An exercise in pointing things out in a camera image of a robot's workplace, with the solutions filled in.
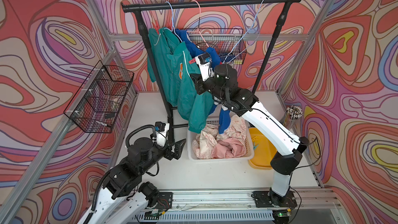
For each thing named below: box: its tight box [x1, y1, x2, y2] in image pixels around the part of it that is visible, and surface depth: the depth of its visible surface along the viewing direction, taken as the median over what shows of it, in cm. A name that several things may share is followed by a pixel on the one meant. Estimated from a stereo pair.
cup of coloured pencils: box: [282, 105, 304, 132], surface depth 88 cm
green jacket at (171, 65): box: [147, 27, 215, 134], surface depth 72 cm
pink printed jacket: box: [191, 114, 247, 160], surface depth 80 cm
